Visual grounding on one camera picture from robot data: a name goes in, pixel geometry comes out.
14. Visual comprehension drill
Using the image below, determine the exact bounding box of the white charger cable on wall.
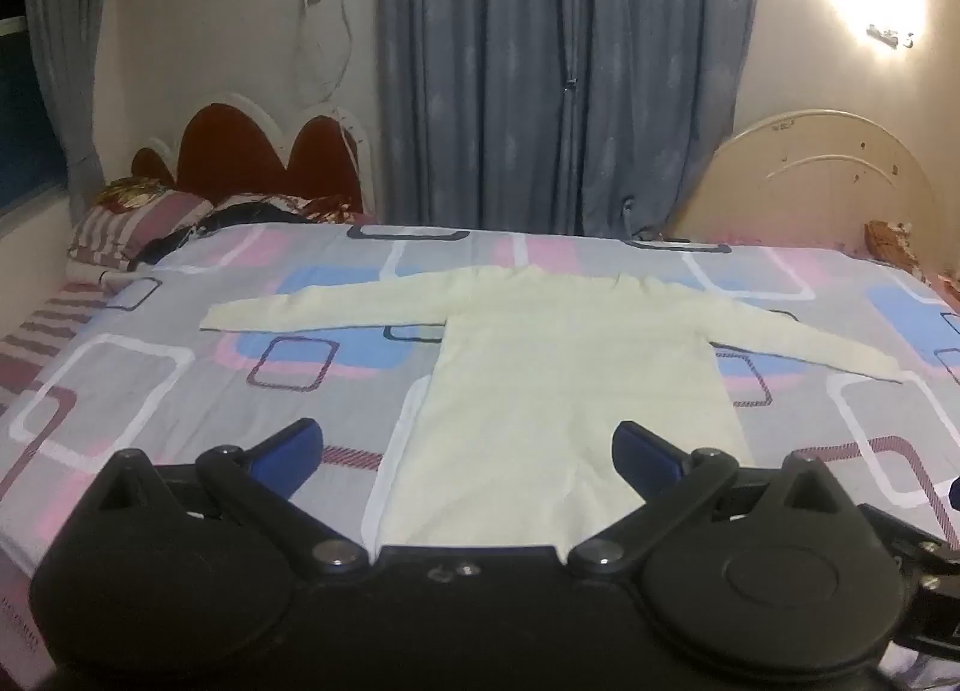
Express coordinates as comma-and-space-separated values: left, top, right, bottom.
288, 0, 355, 108

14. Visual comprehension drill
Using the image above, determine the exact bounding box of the striped pink pillow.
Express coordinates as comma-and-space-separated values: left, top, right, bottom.
68, 191, 213, 271

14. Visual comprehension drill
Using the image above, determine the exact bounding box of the floral dark blanket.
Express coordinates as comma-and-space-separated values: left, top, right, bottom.
94, 178, 373, 271

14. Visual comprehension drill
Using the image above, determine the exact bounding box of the red white scalloped headboard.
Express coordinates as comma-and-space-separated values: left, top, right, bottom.
130, 93, 376, 215

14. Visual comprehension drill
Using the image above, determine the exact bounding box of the cream knit sweater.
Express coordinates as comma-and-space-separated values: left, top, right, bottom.
205, 267, 901, 553

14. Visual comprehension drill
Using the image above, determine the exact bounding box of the brown stuffed toy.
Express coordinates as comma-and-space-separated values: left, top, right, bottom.
864, 220, 919, 274

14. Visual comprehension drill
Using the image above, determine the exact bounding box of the left blue side curtain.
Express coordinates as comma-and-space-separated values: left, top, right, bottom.
26, 0, 104, 221

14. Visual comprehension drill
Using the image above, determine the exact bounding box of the cream arched headboard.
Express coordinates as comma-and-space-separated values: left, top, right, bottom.
669, 109, 950, 271

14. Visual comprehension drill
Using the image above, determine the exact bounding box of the blue grey window curtain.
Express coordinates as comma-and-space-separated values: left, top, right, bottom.
379, 0, 757, 238

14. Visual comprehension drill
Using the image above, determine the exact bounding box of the patterned grey pink bedsheet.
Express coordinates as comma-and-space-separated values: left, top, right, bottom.
2, 225, 958, 688

